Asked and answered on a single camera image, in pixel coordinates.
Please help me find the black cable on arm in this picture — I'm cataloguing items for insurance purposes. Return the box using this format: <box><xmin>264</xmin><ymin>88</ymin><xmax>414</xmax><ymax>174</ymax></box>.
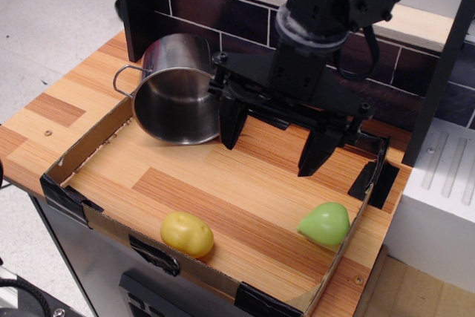
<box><xmin>335</xmin><ymin>25</ymin><xmax>380</xmax><ymax>81</ymax></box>

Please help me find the green plastic pear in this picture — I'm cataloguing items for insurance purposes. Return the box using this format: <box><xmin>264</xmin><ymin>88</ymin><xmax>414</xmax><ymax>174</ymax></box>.
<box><xmin>297</xmin><ymin>202</ymin><xmax>350</xmax><ymax>246</ymax></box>

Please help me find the metal pot with handles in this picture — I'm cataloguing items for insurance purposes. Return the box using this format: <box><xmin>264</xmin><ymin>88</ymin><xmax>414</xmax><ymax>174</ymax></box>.
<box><xmin>113</xmin><ymin>33</ymin><xmax>220</xmax><ymax>146</ymax></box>

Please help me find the cardboard fence with black tape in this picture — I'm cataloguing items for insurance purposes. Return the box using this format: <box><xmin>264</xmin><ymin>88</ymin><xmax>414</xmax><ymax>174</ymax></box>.
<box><xmin>41</xmin><ymin>99</ymin><xmax>389</xmax><ymax>316</ymax></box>

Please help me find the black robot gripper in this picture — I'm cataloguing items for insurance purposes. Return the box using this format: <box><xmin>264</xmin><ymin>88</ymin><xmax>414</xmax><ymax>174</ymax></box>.
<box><xmin>209</xmin><ymin>42</ymin><xmax>373</xmax><ymax>177</ymax></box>

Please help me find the dark shelf support post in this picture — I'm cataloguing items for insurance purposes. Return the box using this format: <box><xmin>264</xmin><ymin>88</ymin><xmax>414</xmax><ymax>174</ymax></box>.
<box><xmin>402</xmin><ymin>0</ymin><xmax>474</xmax><ymax>167</ymax></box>

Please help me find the white toy sink drainboard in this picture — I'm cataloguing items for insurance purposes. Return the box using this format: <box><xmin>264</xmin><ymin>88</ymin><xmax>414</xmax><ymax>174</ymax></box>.
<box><xmin>384</xmin><ymin>119</ymin><xmax>474</xmax><ymax>292</ymax></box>

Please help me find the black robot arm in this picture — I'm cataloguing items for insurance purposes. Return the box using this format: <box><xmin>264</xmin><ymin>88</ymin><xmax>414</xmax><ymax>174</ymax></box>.
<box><xmin>209</xmin><ymin>0</ymin><xmax>400</xmax><ymax>177</ymax></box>

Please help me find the yellow plastic potato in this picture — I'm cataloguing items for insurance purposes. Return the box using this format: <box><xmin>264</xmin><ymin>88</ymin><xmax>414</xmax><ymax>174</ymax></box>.
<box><xmin>160</xmin><ymin>212</ymin><xmax>214</xmax><ymax>258</ymax></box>

